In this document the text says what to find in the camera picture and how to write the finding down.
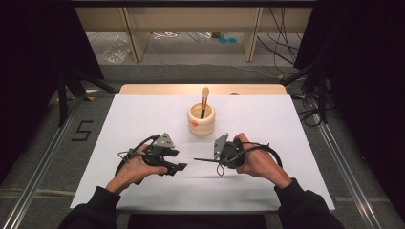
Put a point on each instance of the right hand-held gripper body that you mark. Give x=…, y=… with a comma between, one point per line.
x=229, y=154

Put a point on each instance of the black curtain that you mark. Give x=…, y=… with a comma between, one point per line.
x=366, y=79
x=28, y=63

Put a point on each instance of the clear plastic bag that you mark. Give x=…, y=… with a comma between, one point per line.
x=116, y=50

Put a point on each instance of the cream ribbed ceramic cup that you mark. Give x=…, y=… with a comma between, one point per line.
x=201, y=125

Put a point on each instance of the blue round lids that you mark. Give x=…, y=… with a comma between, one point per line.
x=228, y=40

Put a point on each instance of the wooden table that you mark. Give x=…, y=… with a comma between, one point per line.
x=159, y=89

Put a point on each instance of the person's left hand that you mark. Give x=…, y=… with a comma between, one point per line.
x=133, y=173

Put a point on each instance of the white board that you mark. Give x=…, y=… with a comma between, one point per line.
x=203, y=191

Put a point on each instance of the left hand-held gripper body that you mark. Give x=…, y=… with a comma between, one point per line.
x=157, y=154

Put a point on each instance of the metal floor rail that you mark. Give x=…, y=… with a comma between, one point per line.
x=41, y=168
x=344, y=168

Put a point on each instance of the black tripod stand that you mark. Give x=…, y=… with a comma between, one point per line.
x=68, y=89
x=318, y=86

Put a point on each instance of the person's right hand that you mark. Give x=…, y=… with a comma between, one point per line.
x=261, y=162

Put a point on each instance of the light wooden shelf unit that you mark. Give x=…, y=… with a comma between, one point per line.
x=194, y=19

